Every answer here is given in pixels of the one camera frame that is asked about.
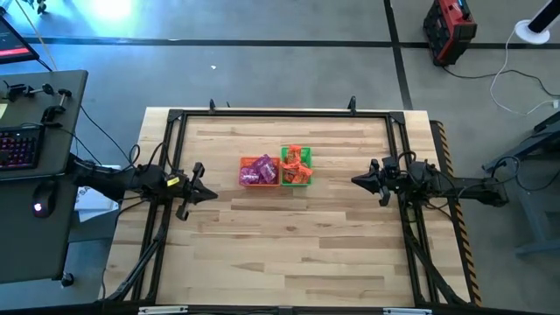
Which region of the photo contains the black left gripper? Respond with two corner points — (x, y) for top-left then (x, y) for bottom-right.
(161, 162), (219, 221)

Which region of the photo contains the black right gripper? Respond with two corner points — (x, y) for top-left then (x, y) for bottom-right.
(351, 156), (415, 207)

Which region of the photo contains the orange plastic basket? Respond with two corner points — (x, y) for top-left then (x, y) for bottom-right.
(238, 156), (282, 188)

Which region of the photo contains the green plastic basket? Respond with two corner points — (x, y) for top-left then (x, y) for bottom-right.
(280, 146), (313, 187)

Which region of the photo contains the white printed box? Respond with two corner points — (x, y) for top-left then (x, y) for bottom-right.
(73, 185), (120, 224)

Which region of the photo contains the yellow black hazard strip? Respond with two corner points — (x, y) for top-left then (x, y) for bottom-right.
(430, 120), (483, 307)

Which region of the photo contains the black computer mouse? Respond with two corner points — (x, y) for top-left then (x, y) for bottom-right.
(31, 178), (59, 220)

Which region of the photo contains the black desk clamp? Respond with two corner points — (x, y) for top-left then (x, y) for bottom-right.
(2, 80), (74, 102)
(41, 94), (74, 128)

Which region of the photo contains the red black power unit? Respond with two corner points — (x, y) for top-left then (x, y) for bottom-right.
(422, 0), (479, 67)

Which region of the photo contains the dark grey desk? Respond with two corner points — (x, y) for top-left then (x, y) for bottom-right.
(0, 69), (88, 284)

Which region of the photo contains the backlit black keyboard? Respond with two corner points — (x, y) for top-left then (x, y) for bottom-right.
(0, 125), (46, 172)

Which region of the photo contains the white base black pole stand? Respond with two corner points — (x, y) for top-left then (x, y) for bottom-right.
(514, 0), (560, 46)

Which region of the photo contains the dark screen with red bar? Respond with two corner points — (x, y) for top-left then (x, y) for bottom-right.
(0, 15), (40, 66)

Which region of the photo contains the black metal table frame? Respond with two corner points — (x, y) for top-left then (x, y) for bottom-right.
(98, 107), (472, 307)

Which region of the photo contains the black desk cable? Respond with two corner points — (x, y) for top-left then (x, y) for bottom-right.
(78, 104), (141, 170)

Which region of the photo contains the silver metal bracket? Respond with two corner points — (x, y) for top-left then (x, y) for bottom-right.
(382, 307), (433, 315)
(137, 305), (189, 315)

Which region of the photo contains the black floor cable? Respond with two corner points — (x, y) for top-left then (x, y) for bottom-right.
(440, 64), (560, 98)

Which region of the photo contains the grey desk leg frame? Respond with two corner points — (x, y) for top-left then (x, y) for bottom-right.
(483, 111), (560, 258)

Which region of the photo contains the white floor cable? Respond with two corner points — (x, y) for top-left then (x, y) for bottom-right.
(488, 25), (560, 117)

